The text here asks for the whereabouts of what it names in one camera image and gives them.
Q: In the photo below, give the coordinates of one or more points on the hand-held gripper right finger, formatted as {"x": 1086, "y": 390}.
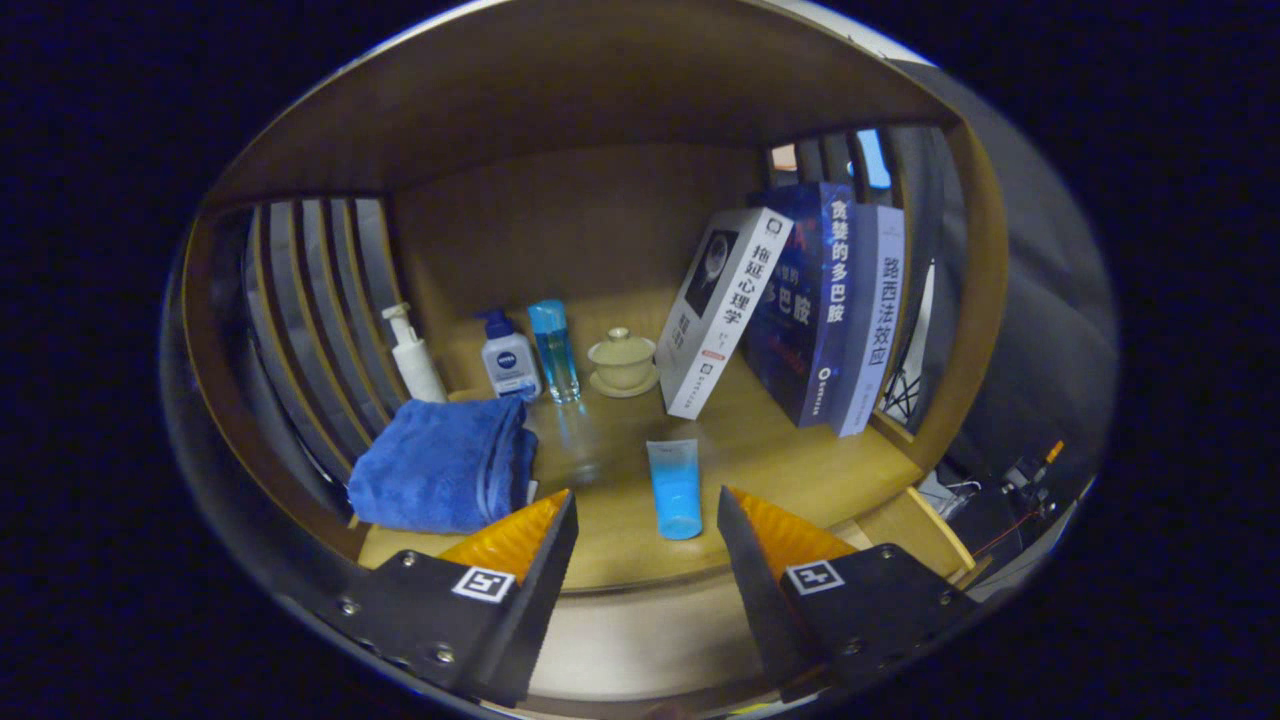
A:
{"x": 765, "y": 600}

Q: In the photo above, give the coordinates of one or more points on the white pump bottle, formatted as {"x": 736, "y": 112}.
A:
{"x": 420, "y": 365}

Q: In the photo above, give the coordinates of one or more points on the beige lidded teacup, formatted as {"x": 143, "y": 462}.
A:
{"x": 623, "y": 362}

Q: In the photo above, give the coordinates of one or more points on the wooden cabinet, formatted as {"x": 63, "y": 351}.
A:
{"x": 560, "y": 220}

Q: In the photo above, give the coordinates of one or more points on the pale lavender book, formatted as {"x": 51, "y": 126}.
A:
{"x": 875, "y": 320}

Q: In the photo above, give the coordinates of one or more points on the dark blue book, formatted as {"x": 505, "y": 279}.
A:
{"x": 800, "y": 310}

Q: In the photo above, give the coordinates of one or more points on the blue folded towel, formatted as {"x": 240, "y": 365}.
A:
{"x": 440, "y": 465}

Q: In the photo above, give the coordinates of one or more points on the black device with orange tip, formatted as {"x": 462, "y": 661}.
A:
{"x": 1035, "y": 470}

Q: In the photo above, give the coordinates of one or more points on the black tripod stand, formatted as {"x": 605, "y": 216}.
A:
{"x": 905, "y": 390}

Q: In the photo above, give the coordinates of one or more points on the wooden countertop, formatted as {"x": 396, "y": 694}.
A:
{"x": 620, "y": 525}

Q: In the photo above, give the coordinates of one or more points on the white bottle with blue cap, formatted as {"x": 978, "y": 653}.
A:
{"x": 510, "y": 365}

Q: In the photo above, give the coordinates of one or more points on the white book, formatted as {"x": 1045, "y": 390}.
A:
{"x": 720, "y": 310}

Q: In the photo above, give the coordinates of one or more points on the clear blue bottle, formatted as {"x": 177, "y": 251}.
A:
{"x": 556, "y": 355}

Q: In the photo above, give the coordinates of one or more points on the blue squeeze tube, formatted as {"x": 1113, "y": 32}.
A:
{"x": 676, "y": 490}

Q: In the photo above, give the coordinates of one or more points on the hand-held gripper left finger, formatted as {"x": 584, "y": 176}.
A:
{"x": 540, "y": 600}

